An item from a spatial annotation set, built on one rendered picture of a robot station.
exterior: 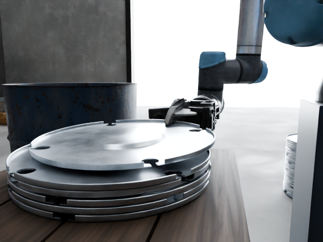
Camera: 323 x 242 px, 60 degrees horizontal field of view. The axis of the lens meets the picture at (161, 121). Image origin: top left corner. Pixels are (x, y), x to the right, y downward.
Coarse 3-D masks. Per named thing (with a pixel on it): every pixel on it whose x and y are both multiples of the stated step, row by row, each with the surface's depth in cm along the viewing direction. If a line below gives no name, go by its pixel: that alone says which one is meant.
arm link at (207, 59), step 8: (200, 56) 79; (208, 56) 76; (216, 56) 76; (224, 56) 77; (200, 64) 78; (208, 64) 77; (216, 64) 76; (224, 64) 78; (232, 64) 79; (200, 72) 79; (208, 72) 77; (216, 72) 77; (224, 72) 78; (232, 72) 79; (200, 80) 79; (208, 80) 77; (216, 80) 77; (224, 80) 79; (232, 80) 80; (200, 88) 79; (208, 88) 78; (216, 88) 78
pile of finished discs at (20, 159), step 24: (24, 168) 35; (48, 168) 35; (144, 168) 35; (168, 168) 35; (192, 168) 33; (24, 192) 31; (48, 192) 29; (72, 192) 29; (96, 192) 29; (120, 192) 29; (144, 192) 30; (168, 192) 31; (192, 192) 34; (48, 216) 30; (72, 216) 30; (96, 216) 29; (120, 216) 29; (144, 216) 30
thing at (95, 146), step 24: (120, 120) 60; (144, 120) 60; (48, 144) 44; (72, 144) 43; (96, 144) 41; (120, 144) 40; (144, 144) 41; (168, 144) 42; (192, 144) 41; (72, 168) 33; (96, 168) 32; (120, 168) 32
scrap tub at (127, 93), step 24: (24, 96) 73; (48, 96) 72; (72, 96) 73; (96, 96) 75; (120, 96) 81; (24, 120) 75; (48, 120) 73; (72, 120) 74; (96, 120) 77; (24, 144) 76
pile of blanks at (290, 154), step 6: (288, 144) 118; (294, 144) 114; (288, 150) 118; (294, 150) 116; (288, 156) 118; (294, 156) 114; (288, 162) 119; (294, 162) 115; (288, 168) 119; (294, 168) 117; (288, 174) 119; (288, 180) 119; (288, 186) 119; (288, 192) 119
